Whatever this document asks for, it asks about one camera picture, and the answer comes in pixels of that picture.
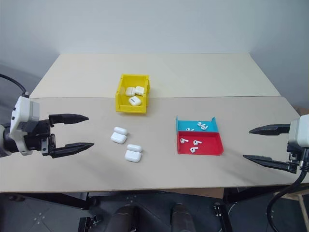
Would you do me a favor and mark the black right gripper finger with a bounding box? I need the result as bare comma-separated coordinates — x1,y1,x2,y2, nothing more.
248,123,291,137
242,154,298,174

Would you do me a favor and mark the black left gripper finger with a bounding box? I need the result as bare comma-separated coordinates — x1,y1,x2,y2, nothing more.
51,142,95,159
48,113,89,126

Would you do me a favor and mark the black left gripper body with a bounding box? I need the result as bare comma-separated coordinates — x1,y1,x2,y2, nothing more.
23,119,58,157

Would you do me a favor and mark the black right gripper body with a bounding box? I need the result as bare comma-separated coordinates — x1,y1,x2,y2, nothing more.
286,143,309,174

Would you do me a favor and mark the yellow plastic bin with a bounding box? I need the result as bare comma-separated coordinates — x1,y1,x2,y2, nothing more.
114,73,152,114

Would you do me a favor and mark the red plastic tray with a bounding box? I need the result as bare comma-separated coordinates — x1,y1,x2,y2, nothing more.
177,130,225,155

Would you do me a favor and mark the blue plastic tray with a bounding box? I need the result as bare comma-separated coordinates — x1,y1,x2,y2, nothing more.
175,116,219,133

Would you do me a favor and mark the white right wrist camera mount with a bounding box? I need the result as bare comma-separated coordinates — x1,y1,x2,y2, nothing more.
287,114,309,148

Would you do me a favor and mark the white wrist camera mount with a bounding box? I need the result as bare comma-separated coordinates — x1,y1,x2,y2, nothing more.
9,96,41,156
287,114,309,148

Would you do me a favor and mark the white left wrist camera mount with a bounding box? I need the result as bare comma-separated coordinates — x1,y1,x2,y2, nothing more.
9,96,41,156

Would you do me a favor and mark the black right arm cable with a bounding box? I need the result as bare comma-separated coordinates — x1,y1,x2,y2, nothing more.
266,147,309,232

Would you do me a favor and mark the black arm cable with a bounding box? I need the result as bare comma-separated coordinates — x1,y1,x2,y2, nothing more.
0,73,30,98
266,147,309,232

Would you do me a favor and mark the wooden frame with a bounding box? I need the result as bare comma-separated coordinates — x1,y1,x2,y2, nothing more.
281,188,309,215

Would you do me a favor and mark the black table frame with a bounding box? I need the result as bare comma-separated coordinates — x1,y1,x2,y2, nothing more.
0,186,298,232

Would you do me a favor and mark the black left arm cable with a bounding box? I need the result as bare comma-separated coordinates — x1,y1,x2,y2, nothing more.
0,73,30,98

